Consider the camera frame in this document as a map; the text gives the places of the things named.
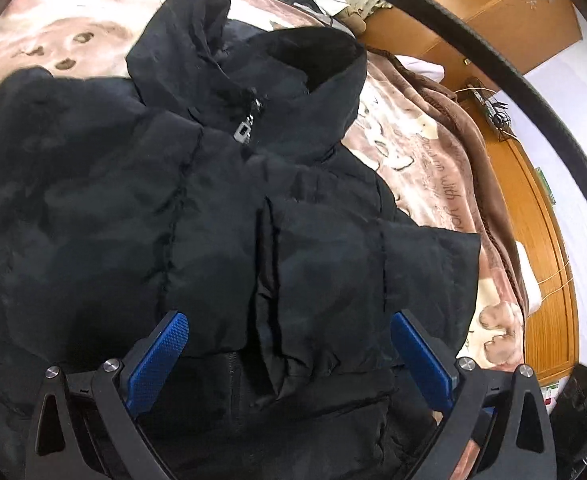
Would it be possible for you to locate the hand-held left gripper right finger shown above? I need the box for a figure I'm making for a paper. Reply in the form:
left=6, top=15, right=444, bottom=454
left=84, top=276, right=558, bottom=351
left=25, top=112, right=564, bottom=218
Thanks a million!
left=391, top=311, right=558, bottom=480

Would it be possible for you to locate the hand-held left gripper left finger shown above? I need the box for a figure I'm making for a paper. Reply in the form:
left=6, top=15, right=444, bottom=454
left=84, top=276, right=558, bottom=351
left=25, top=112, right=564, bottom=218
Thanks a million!
left=25, top=311, right=190, bottom=480

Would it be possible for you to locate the black puffer jacket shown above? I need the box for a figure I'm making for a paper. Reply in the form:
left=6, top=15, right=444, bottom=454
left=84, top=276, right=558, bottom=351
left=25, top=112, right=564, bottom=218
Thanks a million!
left=0, top=0, right=481, bottom=480

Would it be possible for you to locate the black electronic device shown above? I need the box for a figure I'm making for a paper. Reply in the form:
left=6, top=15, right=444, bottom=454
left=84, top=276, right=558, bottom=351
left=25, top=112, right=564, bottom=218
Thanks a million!
left=543, top=364, right=587, bottom=471

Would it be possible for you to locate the wooden bed headboard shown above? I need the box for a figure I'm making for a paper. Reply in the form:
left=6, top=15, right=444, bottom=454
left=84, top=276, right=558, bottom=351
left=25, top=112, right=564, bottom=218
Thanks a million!
left=461, top=100, right=580, bottom=386

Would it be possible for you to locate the white pillow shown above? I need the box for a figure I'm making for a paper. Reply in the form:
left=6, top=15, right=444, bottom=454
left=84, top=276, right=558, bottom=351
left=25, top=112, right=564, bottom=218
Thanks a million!
left=403, top=55, right=447, bottom=82

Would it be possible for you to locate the brown bear printed blanket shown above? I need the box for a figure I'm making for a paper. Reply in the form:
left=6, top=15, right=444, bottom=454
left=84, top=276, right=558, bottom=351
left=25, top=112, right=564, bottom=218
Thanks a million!
left=0, top=0, right=529, bottom=376

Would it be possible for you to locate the wooden wardrobe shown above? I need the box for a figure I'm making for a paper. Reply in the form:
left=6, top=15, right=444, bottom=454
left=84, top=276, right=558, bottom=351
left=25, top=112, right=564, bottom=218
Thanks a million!
left=363, top=0, right=583, bottom=77

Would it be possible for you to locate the wire basket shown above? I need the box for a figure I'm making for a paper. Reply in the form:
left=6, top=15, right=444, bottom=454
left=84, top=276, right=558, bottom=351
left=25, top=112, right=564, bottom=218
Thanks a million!
left=456, top=77, right=517, bottom=136

